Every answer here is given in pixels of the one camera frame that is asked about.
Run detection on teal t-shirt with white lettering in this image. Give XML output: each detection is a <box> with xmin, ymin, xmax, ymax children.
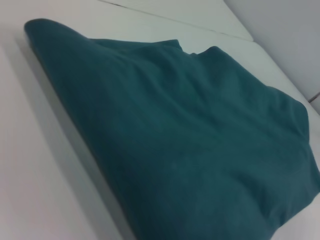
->
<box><xmin>23</xmin><ymin>17</ymin><xmax>320</xmax><ymax>240</ymax></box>

